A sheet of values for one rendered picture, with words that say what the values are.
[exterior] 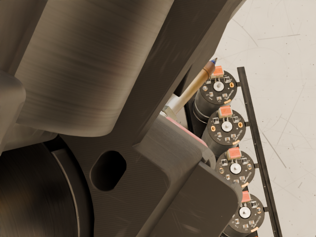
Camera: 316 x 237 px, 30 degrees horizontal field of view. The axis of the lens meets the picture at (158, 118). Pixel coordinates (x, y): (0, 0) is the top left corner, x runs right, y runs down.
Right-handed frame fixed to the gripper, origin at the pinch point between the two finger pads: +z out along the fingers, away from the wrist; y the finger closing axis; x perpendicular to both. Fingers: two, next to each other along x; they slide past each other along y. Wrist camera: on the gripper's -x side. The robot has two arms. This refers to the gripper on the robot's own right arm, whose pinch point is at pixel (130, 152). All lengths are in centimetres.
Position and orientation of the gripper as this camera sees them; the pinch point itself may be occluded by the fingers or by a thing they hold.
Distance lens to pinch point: 27.7
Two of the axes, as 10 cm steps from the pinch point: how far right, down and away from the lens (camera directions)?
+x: -5.5, 8.2, 1.7
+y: -8.1, -5.7, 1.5
